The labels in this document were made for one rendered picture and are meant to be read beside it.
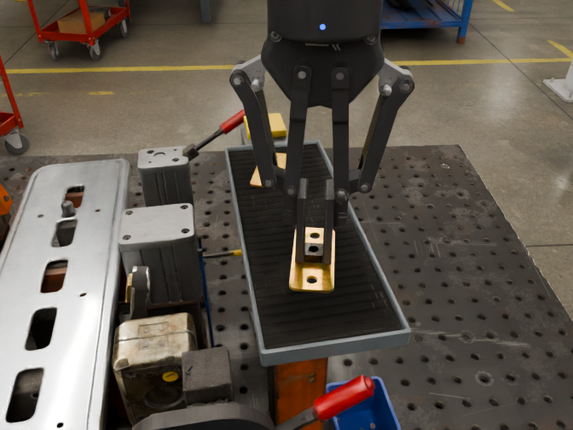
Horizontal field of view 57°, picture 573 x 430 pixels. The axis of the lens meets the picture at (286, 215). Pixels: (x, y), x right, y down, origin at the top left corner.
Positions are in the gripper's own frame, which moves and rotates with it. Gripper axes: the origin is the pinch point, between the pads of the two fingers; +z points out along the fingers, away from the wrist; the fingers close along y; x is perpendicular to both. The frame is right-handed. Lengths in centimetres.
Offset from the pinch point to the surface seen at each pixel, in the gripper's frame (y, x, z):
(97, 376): 25.2, -1.0, 25.8
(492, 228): -44, -74, 56
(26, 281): 42, -16, 26
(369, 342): -5.4, 4.3, 10.0
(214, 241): 26, -63, 56
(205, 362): 10.3, 3.0, 16.2
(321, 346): -1.1, 5.4, 9.6
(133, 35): 175, -423, 126
